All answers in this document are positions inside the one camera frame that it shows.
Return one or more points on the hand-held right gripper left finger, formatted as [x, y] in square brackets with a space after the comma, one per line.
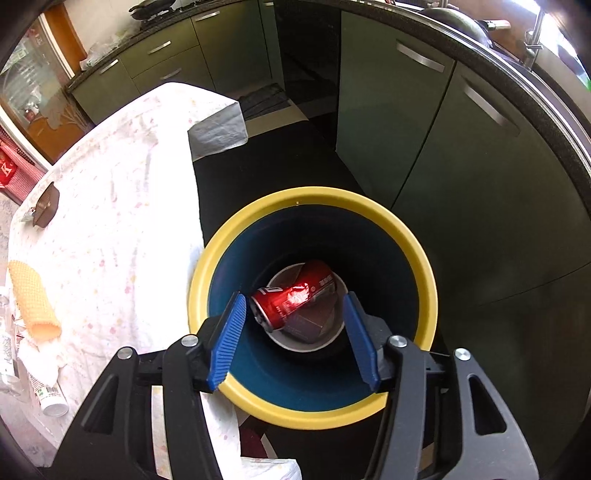
[228, 337]

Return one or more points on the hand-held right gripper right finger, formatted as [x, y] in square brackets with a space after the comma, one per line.
[360, 341]

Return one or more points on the red drink can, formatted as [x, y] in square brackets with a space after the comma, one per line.
[286, 300]

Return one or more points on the yellow-rimmed blue waste bin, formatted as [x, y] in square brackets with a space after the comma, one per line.
[314, 196]

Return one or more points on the orange foam net sleeve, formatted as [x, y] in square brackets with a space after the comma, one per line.
[32, 300]

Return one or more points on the white bowl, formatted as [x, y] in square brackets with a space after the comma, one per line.
[304, 347]

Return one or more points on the white floral tablecloth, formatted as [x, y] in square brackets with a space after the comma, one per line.
[115, 207]

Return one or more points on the crumpled white tissue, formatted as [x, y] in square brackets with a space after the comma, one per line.
[44, 357]

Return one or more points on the white tube with green label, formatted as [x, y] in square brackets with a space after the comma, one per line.
[50, 396]

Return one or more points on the clear plastic bottle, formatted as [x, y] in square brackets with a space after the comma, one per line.
[9, 341]

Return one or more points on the dark striped floor mat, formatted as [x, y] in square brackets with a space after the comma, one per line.
[264, 101]

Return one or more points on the red checkered cloth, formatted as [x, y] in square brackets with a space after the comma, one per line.
[16, 173]

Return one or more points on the green cabinet with drawers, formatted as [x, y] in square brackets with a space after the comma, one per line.
[152, 62]

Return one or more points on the clear plastic bag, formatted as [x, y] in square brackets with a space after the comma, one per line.
[99, 54]

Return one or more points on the dark round pot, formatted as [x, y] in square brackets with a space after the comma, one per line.
[457, 23]

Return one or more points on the black wok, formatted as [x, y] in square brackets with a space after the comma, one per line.
[152, 8]

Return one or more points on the chrome faucet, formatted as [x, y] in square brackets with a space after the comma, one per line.
[533, 37]

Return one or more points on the glass door with wooden frame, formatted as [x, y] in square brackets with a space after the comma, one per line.
[37, 83]

